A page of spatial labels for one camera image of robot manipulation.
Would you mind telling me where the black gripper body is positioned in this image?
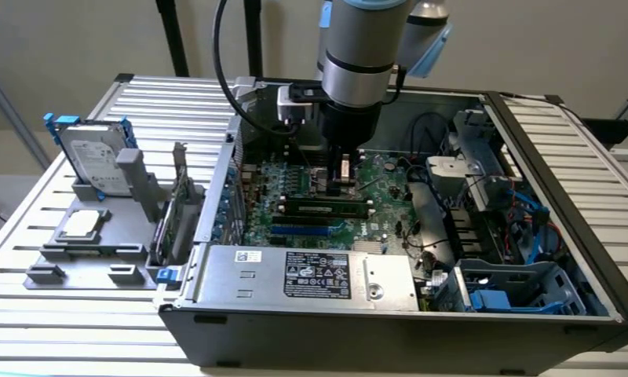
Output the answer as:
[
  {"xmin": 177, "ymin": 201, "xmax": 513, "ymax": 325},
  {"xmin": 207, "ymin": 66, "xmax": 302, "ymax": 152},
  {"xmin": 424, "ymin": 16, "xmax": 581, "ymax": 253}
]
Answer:
[{"xmin": 321, "ymin": 100, "xmax": 382, "ymax": 155}]

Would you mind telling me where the black RAM stick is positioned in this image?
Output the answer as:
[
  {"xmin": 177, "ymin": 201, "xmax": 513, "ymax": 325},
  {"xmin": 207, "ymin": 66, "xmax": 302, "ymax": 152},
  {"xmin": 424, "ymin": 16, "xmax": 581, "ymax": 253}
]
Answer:
[{"xmin": 282, "ymin": 196, "xmax": 370, "ymax": 219}]

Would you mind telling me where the black RAM slot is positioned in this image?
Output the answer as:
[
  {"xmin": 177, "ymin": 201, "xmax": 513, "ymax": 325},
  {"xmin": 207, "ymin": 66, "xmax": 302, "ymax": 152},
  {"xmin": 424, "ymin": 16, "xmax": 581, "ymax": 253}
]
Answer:
[{"xmin": 269, "ymin": 214, "xmax": 331, "ymax": 227}]

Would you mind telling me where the blue expansion slot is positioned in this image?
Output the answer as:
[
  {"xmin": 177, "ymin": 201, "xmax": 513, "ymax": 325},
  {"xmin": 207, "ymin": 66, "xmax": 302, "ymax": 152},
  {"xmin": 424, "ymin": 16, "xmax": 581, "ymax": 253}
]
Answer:
[{"xmin": 269, "ymin": 223, "xmax": 345, "ymax": 238}]

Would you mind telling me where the green motherboard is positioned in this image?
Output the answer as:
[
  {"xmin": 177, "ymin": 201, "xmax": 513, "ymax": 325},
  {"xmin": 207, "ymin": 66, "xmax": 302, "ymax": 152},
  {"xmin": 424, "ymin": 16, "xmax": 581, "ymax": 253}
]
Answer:
[{"xmin": 227, "ymin": 147, "xmax": 452, "ymax": 272}]

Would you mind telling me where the grey metal drive bay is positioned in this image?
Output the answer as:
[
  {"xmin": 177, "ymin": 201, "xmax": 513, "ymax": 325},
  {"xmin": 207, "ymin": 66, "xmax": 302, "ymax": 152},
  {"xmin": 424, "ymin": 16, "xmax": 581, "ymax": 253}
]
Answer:
[{"xmin": 424, "ymin": 108, "xmax": 524, "ymax": 213}]

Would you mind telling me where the silver power supply unit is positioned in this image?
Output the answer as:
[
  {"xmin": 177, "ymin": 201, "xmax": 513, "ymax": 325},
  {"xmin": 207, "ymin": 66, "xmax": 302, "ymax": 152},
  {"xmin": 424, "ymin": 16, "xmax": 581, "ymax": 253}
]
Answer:
[{"xmin": 175, "ymin": 244, "xmax": 418, "ymax": 312}]

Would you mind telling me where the green graphics card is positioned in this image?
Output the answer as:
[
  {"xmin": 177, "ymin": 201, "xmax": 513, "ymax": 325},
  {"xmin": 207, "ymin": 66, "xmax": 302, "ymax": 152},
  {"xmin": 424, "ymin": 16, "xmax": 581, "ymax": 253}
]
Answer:
[{"xmin": 147, "ymin": 141, "xmax": 195, "ymax": 265}]

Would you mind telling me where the black stand pole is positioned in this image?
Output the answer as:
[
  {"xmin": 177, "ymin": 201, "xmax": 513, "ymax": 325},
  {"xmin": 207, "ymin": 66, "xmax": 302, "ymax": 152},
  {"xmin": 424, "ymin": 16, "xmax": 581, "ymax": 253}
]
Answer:
[{"xmin": 153, "ymin": 0, "xmax": 190, "ymax": 78}]

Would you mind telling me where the black open PC case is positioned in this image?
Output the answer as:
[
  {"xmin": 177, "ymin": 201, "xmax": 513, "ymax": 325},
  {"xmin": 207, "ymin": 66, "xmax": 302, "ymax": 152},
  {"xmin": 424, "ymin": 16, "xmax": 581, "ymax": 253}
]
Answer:
[{"xmin": 157, "ymin": 76, "xmax": 628, "ymax": 368}]

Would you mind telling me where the blue case latch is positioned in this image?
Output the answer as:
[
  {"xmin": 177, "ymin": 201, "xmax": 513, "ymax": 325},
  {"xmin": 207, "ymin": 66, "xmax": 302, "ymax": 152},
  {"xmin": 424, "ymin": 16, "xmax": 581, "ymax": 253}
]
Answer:
[{"xmin": 155, "ymin": 265, "xmax": 181, "ymax": 284}]

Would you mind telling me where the blue plastic drive bay cage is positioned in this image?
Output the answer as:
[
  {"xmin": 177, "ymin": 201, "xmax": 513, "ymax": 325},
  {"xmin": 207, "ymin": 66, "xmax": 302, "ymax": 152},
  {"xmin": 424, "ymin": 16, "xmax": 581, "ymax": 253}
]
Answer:
[{"xmin": 432, "ymin": 258, "xmax": 588, "ymax": 316}]

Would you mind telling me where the grey parts rack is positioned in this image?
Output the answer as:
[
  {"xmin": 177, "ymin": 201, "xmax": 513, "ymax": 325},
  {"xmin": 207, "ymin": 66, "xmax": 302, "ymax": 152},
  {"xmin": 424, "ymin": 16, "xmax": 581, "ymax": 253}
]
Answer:
[{"xmin": 25, "ymin": 148, "xmax": 206, "ymax": 291}]

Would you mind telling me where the silver CPU chip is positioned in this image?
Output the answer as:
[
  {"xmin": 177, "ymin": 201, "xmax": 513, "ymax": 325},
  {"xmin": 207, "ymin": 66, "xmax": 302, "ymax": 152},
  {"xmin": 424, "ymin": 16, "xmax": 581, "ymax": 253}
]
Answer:
[{"xmin": 61, "ymin": 210, "xmax": 103, "ymax": 238}]

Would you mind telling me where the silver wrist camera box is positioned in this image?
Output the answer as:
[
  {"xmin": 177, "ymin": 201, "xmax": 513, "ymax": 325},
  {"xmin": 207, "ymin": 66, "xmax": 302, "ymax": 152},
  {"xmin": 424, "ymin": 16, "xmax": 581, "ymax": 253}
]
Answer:
[{"xmin": 274, "ymin": 85, "xmax": 314, "ymax": 123}]

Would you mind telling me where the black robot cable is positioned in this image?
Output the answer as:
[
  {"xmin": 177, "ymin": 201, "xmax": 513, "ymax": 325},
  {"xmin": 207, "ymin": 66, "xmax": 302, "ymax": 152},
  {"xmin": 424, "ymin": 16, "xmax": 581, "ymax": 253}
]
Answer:
[{"xmin": 211, "ymin": 0, "xmax": 299, "ymax": 137}]

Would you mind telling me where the blue SATA wire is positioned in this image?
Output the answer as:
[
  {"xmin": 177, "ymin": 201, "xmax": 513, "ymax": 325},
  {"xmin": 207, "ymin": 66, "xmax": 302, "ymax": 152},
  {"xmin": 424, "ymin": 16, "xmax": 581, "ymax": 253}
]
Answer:
[{"xmin": 506, "ymin": 187, "xmax": 550, "ymax": 268}]

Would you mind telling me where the hard disk with blue bracket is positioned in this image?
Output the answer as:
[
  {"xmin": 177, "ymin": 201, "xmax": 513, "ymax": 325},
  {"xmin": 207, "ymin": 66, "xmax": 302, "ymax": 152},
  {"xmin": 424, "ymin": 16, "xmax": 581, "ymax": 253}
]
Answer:
[{"xmin": 42, "ymin": 112, "xmax": 138, "ymax": 202}]

